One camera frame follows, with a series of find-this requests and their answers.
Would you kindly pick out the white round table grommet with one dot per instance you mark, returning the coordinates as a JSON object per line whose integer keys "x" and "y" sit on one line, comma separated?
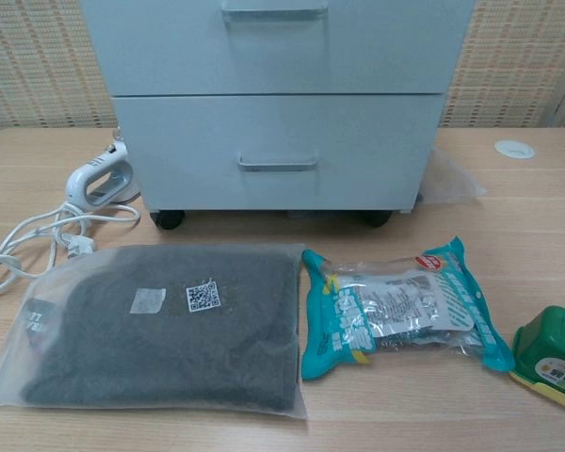
{"x": 514, "y": 148}

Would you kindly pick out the teal plastic packaged item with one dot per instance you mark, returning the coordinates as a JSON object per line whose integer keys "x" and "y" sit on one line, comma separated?
{"x": 325, "y": 329}

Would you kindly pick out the white three-drawer cabinet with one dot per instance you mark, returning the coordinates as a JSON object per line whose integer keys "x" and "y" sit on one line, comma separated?
{"x": 263, "y": 210}

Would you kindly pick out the white handheld steam iron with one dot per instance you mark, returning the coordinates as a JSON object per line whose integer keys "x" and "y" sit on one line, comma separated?
{"x": 82, "y": 181}

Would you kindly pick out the gray cloth in frosted bag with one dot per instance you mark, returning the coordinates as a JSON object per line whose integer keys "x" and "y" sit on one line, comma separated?
{"x": 169, "y": 353}

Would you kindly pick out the green box with yellow base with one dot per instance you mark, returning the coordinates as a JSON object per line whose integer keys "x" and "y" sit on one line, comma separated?
{"x": 551, "y": 343}

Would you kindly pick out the black caster wheel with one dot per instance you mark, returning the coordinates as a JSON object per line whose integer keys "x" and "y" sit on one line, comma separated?
{"x": 376, "y": 219}
{"x": 168, "y": 220}

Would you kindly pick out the clear plastic bag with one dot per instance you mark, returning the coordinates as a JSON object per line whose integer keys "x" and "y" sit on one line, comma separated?
{"x": 452, "y": 183}

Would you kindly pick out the white cabinet drawer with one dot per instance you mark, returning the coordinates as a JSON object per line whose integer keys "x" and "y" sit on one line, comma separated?
{"x": 193, "y": 141}
{"x": 169, "y": 56}

